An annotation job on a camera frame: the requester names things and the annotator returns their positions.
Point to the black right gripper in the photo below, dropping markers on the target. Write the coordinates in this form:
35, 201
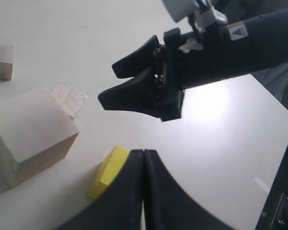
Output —
180, 71

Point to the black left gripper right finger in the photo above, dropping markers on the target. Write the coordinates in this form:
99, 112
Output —
202, 195

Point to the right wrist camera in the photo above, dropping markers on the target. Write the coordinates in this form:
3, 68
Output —
180, 9

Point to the yellow cube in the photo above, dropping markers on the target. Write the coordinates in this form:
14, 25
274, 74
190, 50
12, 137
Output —
107, 171

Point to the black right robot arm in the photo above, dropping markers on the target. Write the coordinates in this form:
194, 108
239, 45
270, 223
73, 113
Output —
157, 75

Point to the large wooden cube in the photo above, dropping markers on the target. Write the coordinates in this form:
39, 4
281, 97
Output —
35, 133

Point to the medium wooden cube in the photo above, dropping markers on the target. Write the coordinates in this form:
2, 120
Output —
70, 99

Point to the small wooden cube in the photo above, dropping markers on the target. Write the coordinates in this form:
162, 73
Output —
6, 62

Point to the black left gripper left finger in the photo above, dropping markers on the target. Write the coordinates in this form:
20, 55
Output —
119, 207

